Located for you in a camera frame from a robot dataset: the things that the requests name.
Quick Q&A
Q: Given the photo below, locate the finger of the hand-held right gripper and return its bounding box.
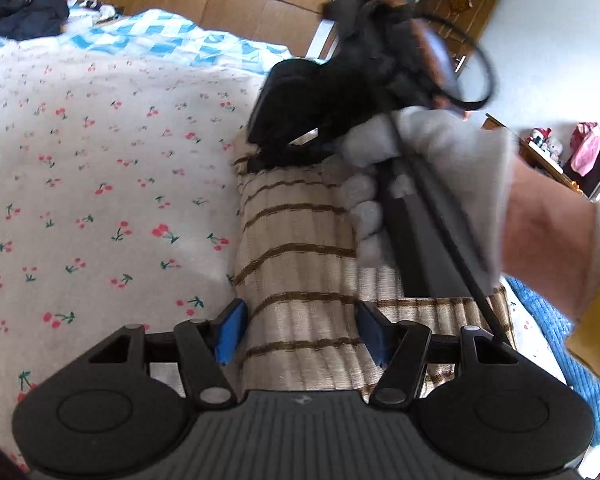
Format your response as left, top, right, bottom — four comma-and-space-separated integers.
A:
247, 139, 345, 172

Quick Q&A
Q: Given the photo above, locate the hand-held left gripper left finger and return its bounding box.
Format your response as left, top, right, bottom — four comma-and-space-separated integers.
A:
87, 299, 246, 406

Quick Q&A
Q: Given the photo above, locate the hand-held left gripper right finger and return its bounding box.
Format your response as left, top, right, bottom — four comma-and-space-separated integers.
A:
356, 302, 518, 407

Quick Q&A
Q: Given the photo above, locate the beige striped knit garment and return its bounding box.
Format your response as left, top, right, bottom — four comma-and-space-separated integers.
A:
230, 152, 518, 401

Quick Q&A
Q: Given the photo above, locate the person's right forearm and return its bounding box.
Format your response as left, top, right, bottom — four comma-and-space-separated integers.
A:
497, 160, 600, 403

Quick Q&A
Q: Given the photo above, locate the person's right hand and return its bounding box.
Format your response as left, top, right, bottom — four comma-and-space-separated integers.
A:
339, 106, 522, 297

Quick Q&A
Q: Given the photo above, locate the wooden door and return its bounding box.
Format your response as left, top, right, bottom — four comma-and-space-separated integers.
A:
420, 0, 511, 77

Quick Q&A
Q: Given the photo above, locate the blue white checked cloth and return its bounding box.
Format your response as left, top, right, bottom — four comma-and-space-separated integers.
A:
0, 8, 293, 70

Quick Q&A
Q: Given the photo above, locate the blue knit blanket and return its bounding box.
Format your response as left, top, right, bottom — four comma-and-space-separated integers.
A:
505, 277, 600, 446

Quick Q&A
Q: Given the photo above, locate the white cherry print bedsheet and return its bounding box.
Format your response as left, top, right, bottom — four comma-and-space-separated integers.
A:
0, 40, 291, 471

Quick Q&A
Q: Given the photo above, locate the wooden shelf with figurines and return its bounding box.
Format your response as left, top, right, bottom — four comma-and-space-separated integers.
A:
482, 112, 588, 196

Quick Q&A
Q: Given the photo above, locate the pink cloth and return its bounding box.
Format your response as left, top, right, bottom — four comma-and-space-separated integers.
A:
570, 122, 600, 178

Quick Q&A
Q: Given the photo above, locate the black cable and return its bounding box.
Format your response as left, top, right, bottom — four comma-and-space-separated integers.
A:
390, 12, 512, 348

